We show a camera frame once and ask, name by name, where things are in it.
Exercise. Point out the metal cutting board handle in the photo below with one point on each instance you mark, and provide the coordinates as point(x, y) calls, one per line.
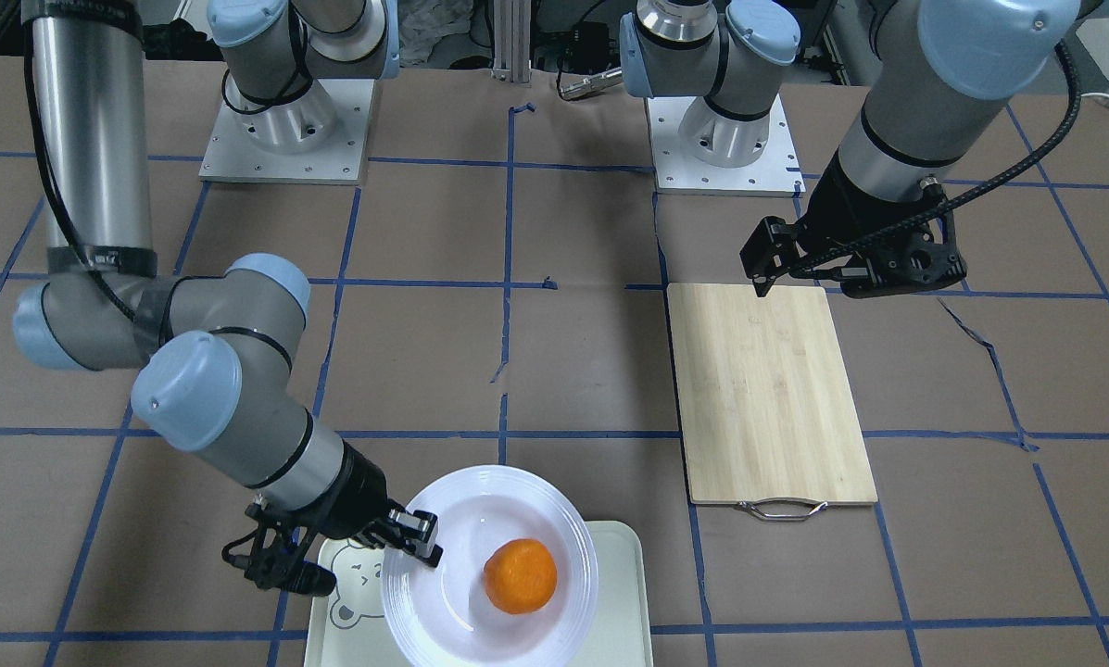
point(790, 512)

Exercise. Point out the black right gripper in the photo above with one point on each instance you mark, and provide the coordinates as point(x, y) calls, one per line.
point(362, 488)

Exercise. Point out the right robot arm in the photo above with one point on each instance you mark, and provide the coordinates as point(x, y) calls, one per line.
point(213, 354)

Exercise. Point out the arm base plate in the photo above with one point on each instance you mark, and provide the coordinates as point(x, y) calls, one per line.
point(318, 139)
point(697, 152)

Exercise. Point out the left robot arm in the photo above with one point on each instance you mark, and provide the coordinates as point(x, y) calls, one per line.
point(949, 67)

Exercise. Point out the aluminium frame post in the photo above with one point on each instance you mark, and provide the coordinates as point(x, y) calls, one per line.
point(511, 41)

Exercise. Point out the bamboo cutting board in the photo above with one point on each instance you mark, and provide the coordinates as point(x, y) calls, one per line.
point(765, 405)

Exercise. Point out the cream bear tray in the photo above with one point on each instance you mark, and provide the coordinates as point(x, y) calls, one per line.
point(348, 627)

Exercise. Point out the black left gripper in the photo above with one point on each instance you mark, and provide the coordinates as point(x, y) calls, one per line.
point(838, 215)

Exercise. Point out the orange fruit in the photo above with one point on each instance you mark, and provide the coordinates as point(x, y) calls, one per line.
point(520, 577)

